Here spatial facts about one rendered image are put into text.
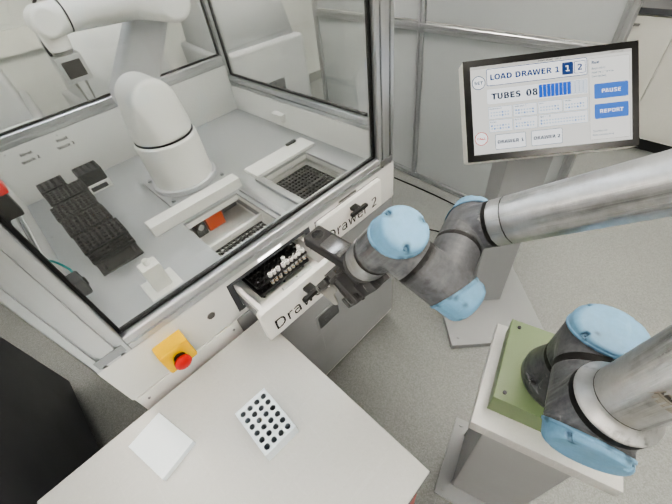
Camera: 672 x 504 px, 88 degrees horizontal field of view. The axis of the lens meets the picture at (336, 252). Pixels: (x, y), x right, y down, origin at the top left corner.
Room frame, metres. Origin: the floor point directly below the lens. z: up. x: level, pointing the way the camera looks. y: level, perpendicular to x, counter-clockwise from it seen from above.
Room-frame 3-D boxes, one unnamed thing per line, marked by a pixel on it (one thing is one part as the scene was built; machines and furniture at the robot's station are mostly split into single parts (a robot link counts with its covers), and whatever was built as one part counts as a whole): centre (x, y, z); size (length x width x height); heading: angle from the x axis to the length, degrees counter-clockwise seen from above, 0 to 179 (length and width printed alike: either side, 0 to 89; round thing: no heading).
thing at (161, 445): (0.29, 0.46, 0.77); 0.13 x 0.09 x 0.02; 52
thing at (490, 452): (0.27, -0.43, 0.38); 0.30 x 0.30 x 0.76; 55
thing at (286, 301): (0.58, 0.10, 0.87); 0.29 x 0.02 x 0.11; 129
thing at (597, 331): (0.26, -0.43, 0.99); 0.13 x 0.12 x 0.14; 143
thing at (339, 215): (0.88, -0.07, 0.87); 0.29 x 0.02 x 0.11; 129
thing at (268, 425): (0.30, 0.22, 0.78); 0.12 x 0.08 x 0.04; 37
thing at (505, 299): (1.02, -0.73, 0.51); 0.50 x 0.45 x 1.02; 174
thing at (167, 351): (0.46, 0.42, 0.88); 0.07 x 0.05 x 0.07; 129
